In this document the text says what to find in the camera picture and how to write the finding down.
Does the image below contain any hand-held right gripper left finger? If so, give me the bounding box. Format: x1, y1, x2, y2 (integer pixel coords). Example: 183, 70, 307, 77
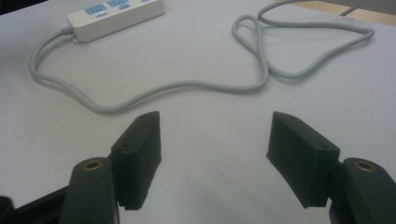
59, 110, 163, 224

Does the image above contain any white power strip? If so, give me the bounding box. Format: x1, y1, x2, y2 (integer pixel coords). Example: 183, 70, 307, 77
66, 0, 166, 44

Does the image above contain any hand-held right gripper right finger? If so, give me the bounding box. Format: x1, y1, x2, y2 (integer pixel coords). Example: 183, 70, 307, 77
266, 111, 396, 224

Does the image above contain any grey power strip cable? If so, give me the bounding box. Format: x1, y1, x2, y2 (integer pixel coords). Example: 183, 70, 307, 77
29, 0, 375, 115

